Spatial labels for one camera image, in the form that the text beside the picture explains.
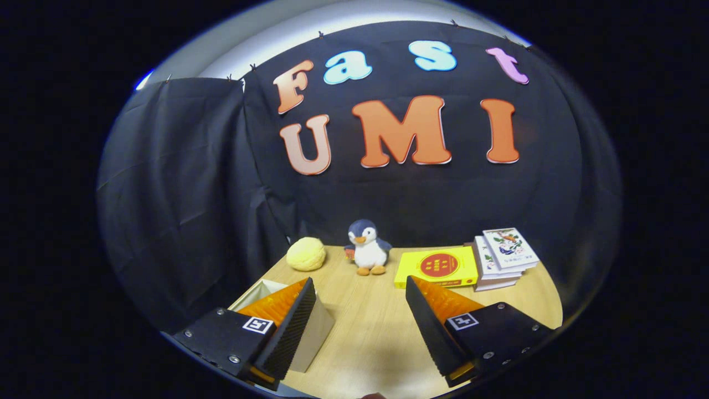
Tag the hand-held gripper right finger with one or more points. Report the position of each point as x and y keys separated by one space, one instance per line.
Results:
x=429 y=332

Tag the blue white penguin plush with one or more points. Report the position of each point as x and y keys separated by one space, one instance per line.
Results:
x=368 y=252

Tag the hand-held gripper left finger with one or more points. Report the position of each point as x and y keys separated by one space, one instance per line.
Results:
x=291 y=327

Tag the yellow book with red circle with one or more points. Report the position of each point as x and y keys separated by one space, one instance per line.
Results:
x=437 y=269

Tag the beige fabric storage box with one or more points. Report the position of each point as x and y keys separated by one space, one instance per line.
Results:
x=316 y=338

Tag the yellow round plush ball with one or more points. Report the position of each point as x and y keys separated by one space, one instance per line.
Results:
x=306 y=254

